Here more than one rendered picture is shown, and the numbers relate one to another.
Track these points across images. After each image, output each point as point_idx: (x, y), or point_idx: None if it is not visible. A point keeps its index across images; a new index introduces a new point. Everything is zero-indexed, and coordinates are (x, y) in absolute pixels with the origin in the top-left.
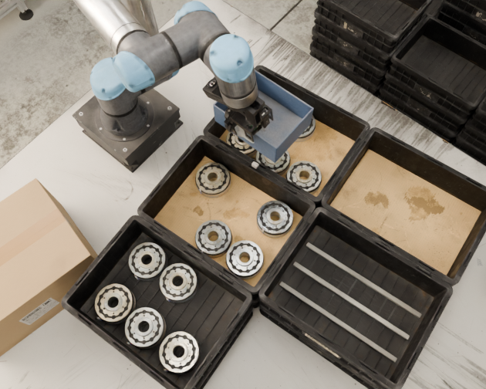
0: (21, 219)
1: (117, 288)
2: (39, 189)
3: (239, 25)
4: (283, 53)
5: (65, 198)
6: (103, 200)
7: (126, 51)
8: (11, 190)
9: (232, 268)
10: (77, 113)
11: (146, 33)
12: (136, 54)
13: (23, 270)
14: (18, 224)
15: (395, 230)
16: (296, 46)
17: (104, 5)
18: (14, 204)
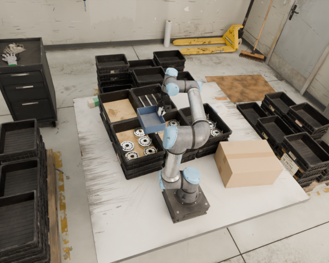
0: (240, 162)
1: (214, 135)
2: (232, 168)
3: (101, 226)
4: (96, 198)
5: (222, 189)
6: (208, 180)
7: (198, 83)
8: (245, 205)
9: (178, 123)
10: (207, 205)
11: (189, 88)
12: (196, 81)
13: (242, 148)
14: (242, 160)
15: (126, 111)
16: (87, 197)
17: (197, 98)
18: (242, 168)
